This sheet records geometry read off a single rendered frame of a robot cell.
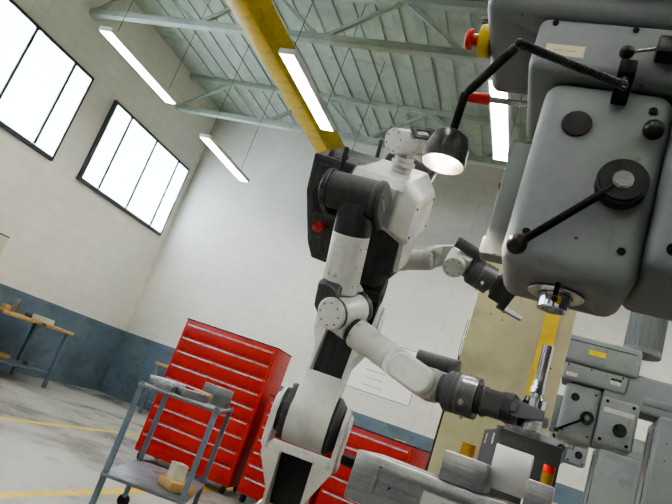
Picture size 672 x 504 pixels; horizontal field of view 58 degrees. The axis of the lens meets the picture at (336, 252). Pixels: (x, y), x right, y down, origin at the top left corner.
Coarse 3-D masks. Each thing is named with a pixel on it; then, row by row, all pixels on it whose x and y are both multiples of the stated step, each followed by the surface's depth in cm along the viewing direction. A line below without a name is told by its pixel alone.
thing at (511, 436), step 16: (496, 432) 119; (512, 432) 115; (528, 432) 116; (480, 448) 134; (512, 448) 114; (528, 448) 114; (544, 448) 114; (560, 448) 114; (496, 496) 112; (512, 496) 112
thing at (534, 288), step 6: (534, 282) 93; (540, 282) 92; (546, 282) 91; (528, 288) 95; (534, 288) 94; (540, 288) 93; (546, 288) 92; (552, 288) 91; (564, 288) 90; (570, 288) 90; (534, 294) 97; (570, 294) 91; (576, 294) 90; (576, 300) 93; (582, 300) 92
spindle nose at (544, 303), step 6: (540, 294) 94; (546, 294) 93; (552, 294) 92; (558, 294) 92; (564, 294) 92; (540, 300) 93; (546, 300) 92; (564, 300) 92; (570, 300) 93; (540, 306) 94; (546, 306) 92; (552, 306) 92; (558, 306) 91; (564, 306) 92; (546, 312) 96; (552, 312) 95; (558, 312) 94; (564, 312) 92
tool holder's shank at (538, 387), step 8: (544, 344) 125; (544, 352) 124; (552, 352) 124; (544, 360) 123; (544, 368) 123; (536, 376) 123; (544, 376) 122; (536, 384) 122; (544, 384) 122; (536, 392) 121; (544, 392) 122
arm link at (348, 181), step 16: (336, 176) 139; (352, 176) 139; (336, 192) 138; (352, 192) 137; (368, 192) 136; (336, 208) 141; (352, 208) 137; (336, 224) 140; (352, 224) 138; (368, 224) 139
